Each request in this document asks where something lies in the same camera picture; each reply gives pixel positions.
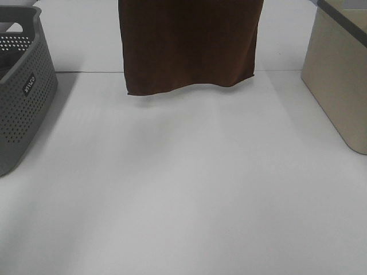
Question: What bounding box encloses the beige plastic bin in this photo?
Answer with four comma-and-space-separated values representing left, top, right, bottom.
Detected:
301, 1, 366, 155

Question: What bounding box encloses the grey perforated plastic basket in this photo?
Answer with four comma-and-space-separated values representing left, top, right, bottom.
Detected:
1, 5, 58, 175

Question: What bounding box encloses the brown towel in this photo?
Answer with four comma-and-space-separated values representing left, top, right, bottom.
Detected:
118, 0, 263, 96

